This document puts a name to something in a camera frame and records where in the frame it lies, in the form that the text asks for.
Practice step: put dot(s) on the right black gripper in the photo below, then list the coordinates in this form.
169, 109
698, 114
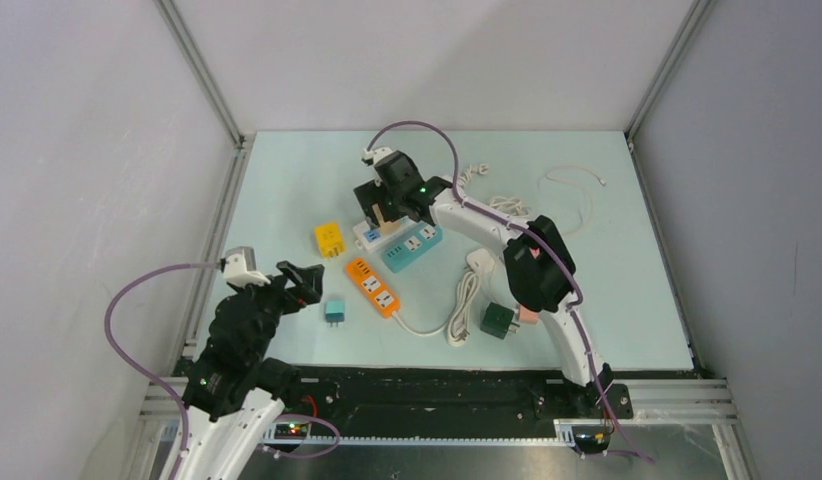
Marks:
371, 193

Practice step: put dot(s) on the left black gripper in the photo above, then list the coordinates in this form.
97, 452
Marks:
307, 288

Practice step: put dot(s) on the teal small plug adapter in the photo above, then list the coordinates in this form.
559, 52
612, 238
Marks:
335, 311

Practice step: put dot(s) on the yellow cube plug adapter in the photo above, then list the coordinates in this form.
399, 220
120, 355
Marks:
329, 240

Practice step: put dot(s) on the orange power strip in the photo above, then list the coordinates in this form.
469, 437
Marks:
375, 290

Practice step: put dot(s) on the pink small plug adapter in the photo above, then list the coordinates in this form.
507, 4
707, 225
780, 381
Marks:
526, 316

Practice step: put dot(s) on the beige cube plug adapter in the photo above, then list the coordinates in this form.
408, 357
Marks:
378, 222

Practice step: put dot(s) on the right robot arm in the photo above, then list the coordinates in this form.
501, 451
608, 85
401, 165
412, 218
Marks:
539, 268

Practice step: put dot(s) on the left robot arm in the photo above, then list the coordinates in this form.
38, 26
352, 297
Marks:
232, 371

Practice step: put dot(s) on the white plug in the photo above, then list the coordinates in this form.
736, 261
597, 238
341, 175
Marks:
481, 262

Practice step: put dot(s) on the dark green plug adapter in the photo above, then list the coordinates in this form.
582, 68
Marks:
498, 321

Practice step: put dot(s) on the white multicolour power strip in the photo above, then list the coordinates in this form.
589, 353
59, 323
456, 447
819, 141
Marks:
371, 239

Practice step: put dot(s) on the blue power strip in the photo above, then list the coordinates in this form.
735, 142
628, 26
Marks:
411, 246

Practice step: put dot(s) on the left circuit board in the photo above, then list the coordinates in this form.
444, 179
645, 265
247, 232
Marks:
290, 431

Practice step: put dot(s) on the circuit board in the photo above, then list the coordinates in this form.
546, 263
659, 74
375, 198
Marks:
591, 443
290, 431

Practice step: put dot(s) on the right circuit board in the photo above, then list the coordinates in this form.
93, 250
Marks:
591, 443

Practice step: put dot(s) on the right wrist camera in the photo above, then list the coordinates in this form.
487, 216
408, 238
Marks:
372, 157

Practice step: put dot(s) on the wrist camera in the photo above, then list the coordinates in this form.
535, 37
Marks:
372, 157
239, 268

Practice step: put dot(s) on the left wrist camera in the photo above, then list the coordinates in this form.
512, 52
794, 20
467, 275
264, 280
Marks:
239, 268

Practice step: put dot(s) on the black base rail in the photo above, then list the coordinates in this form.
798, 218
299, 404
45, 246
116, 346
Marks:
406, 403

